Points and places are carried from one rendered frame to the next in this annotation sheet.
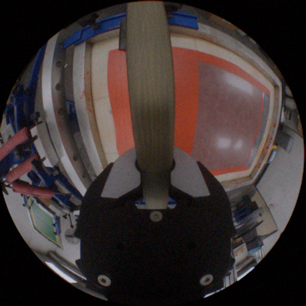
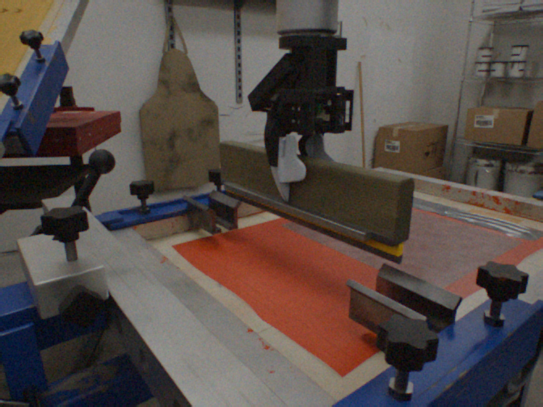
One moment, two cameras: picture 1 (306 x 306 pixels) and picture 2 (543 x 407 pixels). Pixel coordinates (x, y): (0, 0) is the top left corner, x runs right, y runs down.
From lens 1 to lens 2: 0.60 m
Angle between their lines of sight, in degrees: 99
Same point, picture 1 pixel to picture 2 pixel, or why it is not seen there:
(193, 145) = (376, 267)
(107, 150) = not seen: hidden behind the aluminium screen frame
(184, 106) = (309, 251)
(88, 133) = (193, 288)
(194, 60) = (277, 226)
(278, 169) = not seen: outside the picture
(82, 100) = (166, 263)
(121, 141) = (266, 308)
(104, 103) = (200, 281)
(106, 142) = not seen: hidden behind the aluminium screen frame
